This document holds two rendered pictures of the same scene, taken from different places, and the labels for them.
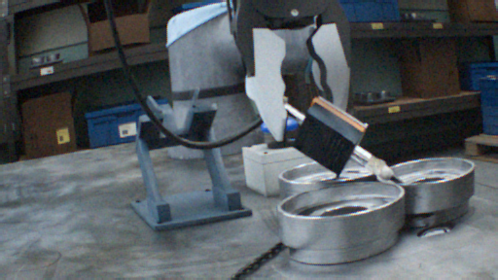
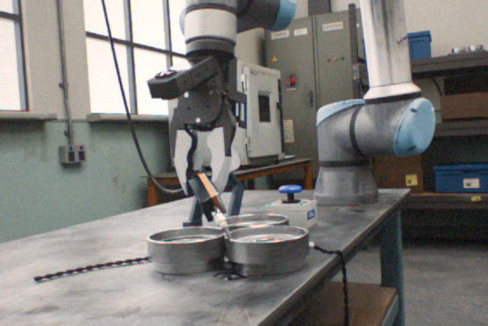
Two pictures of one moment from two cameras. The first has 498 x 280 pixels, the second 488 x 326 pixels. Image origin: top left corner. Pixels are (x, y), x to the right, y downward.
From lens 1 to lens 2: 0.56 m
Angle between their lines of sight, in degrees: 43
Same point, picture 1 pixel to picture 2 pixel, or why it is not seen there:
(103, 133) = (449, 183)
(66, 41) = not seen: hidden behind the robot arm
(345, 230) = (152, 250)
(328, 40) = (216, 138)
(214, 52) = (335, 138)
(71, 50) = not seen: hidden behind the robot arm
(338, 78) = (218, 162)
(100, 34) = (449, 105)
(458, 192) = (253, 254)
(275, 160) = (273, 210)
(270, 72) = (181, 156)
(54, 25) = not seen: hidden behind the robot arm
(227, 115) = (341, 179)
